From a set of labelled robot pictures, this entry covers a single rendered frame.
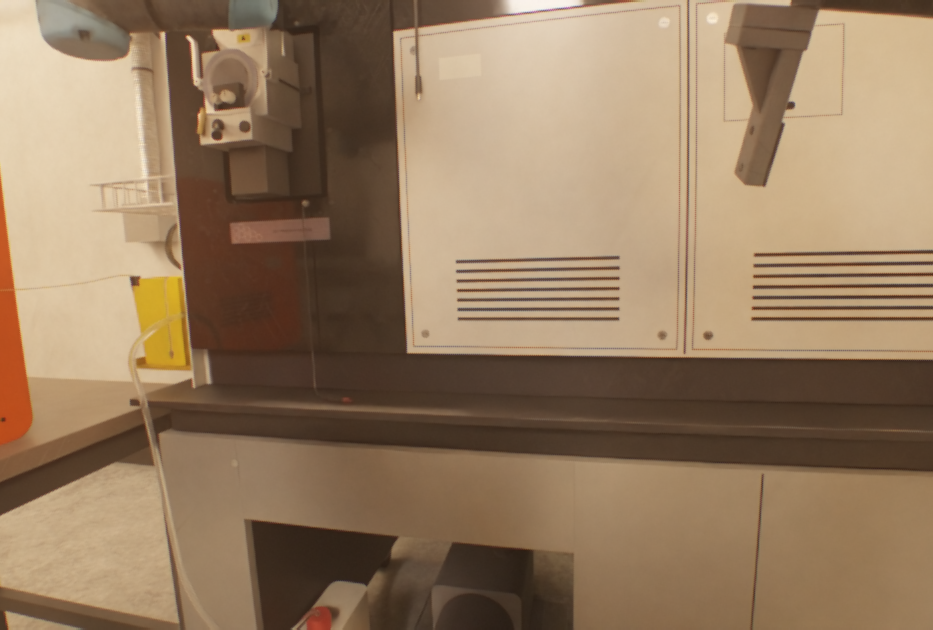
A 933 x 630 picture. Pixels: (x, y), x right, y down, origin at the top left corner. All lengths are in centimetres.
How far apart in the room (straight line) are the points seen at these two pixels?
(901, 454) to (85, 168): 291
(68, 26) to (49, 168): 246
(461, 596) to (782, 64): 112
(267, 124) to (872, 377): 90
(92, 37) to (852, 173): 85
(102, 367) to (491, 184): 244
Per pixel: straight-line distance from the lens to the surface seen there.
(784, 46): 37
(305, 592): 117
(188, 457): 96
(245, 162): 83
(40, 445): 94
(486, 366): 79
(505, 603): 125
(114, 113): 280
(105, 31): 63
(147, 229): 245
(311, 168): 86
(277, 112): 82
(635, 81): 76
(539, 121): 75
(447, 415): 72
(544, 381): 79
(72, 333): 304
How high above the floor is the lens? 96
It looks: 7 degrees down
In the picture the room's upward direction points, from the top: 2 degrees counter-clockwise
